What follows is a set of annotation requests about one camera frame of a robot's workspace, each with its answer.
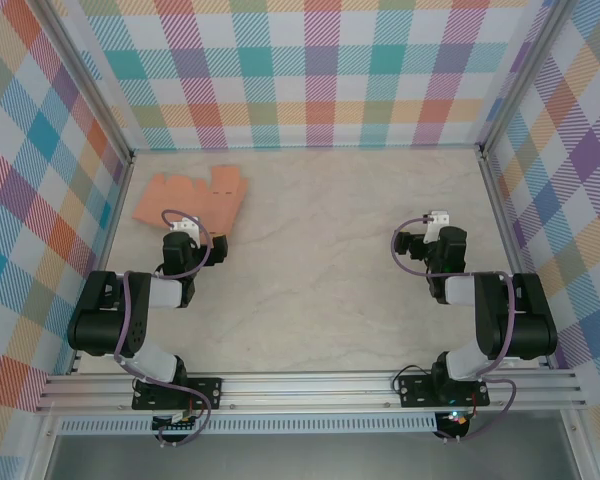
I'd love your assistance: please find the salmon paper box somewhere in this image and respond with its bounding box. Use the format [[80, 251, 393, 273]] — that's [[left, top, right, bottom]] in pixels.
[[132, 167, 252, 237]]

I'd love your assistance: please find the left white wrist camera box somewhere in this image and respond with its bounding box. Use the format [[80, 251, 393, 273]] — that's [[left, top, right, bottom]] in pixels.
[[169, 216, 202, 242]]

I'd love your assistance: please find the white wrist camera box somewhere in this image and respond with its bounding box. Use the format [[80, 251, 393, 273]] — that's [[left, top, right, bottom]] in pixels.
[[426, 210, 452, 242], [169, 216, 202, 242]]

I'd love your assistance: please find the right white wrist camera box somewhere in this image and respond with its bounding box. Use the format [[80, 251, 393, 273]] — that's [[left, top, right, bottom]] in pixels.
[[426, 210, 452, 242]]

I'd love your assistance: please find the aluminium table side rail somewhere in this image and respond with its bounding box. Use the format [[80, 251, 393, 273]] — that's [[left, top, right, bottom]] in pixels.
[[476, 144, 552, 370], [67, 153, 137, 376]]

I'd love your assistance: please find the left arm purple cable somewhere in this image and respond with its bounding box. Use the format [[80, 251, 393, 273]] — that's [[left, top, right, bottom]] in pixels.
[[113, 209, 214, 447]]

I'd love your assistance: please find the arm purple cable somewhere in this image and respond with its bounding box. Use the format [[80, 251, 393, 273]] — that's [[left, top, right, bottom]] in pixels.
[[390, 214, 519, 444], [113, 209, 214, 447]]

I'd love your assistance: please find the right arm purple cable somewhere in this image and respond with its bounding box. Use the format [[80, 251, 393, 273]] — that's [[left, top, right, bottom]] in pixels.
[[390, 214, 519, 444]]

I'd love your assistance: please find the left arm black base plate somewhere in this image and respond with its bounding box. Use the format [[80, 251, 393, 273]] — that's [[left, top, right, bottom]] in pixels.
[[131, 376, 224, 412]]

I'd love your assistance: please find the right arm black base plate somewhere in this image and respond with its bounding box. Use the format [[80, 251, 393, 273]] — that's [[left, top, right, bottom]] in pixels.
[[398, 374, 492, 409]]

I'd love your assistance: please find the aluminium frame post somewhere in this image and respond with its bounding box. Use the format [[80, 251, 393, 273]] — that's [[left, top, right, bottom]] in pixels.
[[32, 0, 136, 166], [478, 0, 574, 157]]

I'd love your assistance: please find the long aluminium mounting rail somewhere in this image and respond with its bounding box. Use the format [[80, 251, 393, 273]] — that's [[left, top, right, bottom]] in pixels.
[[35, 368, 588, 414]]

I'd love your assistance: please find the slotted grey cable duct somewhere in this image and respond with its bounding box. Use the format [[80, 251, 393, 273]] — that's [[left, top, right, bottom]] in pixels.
[[58, 412, 439, 436]]

